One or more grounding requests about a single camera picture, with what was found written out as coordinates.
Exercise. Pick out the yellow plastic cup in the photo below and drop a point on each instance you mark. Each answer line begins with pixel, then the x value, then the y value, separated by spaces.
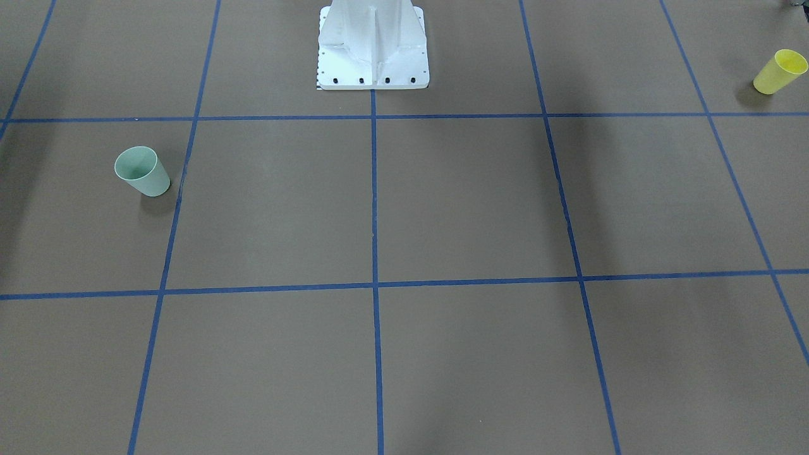
pixel 785 66

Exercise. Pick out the green plastic cup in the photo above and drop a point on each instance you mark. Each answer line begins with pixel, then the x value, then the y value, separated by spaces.
pixel 141 168

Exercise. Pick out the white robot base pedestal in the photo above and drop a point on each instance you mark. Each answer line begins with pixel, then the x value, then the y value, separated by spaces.
pixel 372 45

